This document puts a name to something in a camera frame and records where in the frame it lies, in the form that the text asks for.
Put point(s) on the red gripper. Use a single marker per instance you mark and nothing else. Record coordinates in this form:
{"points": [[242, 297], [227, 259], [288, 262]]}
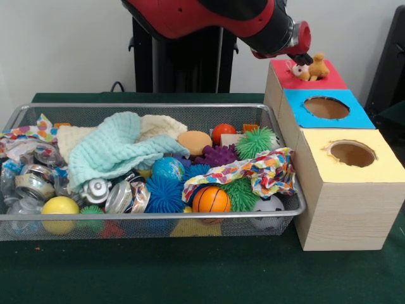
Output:
{"points": [[302, 39]]}

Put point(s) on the brown animal plush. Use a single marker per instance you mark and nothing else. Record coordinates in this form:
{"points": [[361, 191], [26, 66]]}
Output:
{"points": [[318, 68]]}

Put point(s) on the mint green waffle cloth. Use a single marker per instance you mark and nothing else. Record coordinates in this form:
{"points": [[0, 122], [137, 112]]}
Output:
{"points": [[110, 149]]}

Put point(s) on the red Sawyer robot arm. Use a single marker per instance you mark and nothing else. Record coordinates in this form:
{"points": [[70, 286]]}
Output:
{"points": [[205, 16]]}

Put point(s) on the wooden three-hole box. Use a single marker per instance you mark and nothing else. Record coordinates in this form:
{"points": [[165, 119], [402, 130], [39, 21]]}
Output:
{"points": [[345, 215]]}

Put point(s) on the clear mesh bin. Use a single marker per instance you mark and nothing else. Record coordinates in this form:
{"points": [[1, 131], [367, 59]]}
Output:
{"points": [[95, 216]]}

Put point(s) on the black stand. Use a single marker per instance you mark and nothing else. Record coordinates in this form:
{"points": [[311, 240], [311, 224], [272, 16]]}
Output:
{"points": [[389, 63]]}

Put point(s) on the green koosh ball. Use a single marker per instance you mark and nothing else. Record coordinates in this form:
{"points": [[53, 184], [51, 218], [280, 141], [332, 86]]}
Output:
{"points": [[254, 142]]}

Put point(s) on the dark green tablecloth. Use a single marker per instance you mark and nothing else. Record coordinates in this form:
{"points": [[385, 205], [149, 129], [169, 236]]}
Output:
{"points": [[190, 272], [392, 126]]}

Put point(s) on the colourful patterned cloth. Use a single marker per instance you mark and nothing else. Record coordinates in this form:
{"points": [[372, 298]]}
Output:
{"points": [[269, 171], [25, 133]]}

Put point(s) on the purple spiky ball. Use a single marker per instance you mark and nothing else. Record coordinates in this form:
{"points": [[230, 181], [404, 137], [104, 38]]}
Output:
{"points": [[218, 155]]}

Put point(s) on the cream waffle cloth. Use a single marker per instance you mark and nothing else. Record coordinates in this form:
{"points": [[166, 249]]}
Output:
{"points": [[164, 125]]}

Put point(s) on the orange toy basketball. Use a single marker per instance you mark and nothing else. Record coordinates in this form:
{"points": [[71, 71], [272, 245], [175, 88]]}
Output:
{"points": [[211, 200]]}

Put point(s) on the blue globe ball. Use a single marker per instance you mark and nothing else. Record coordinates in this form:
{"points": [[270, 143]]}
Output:
{"points": [[167, 168]]}

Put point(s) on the blue spiky ball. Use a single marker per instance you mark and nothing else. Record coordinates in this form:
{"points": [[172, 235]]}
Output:
{"points": [[164, 194]]}

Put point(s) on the yellow ball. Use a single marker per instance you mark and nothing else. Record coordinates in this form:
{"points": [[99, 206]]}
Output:
{"points": [[60, 206]]}

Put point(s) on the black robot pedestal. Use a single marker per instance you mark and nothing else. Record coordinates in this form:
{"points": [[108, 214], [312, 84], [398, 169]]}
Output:
{"points": [[177, 63]]}

